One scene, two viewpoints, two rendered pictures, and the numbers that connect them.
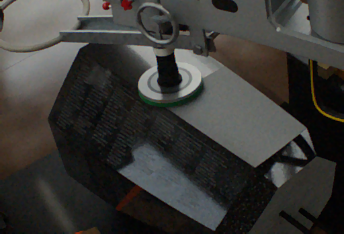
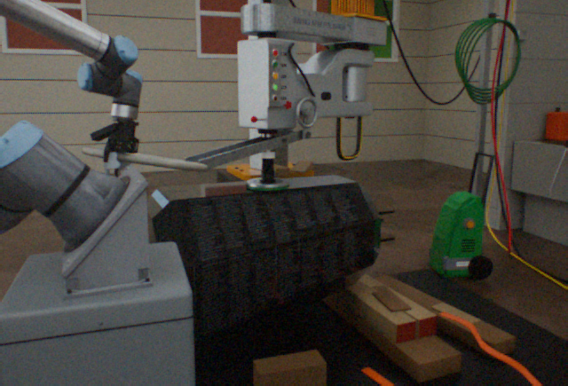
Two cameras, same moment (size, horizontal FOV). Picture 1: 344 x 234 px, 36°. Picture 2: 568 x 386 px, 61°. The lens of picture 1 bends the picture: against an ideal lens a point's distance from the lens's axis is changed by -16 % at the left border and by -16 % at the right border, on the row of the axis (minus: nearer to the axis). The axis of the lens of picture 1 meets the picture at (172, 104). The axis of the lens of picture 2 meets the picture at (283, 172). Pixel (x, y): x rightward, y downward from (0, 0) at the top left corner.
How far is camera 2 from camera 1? 2.85 m
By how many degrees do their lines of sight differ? 80
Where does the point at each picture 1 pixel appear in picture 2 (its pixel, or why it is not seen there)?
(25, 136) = not seen: outside the picture
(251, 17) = (335, 99)
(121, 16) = (275, 120)
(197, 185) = (343, 208)
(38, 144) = not seen: outside the picture
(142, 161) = (303, 222)
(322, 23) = (360, 91)
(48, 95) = not seen: outside the picture
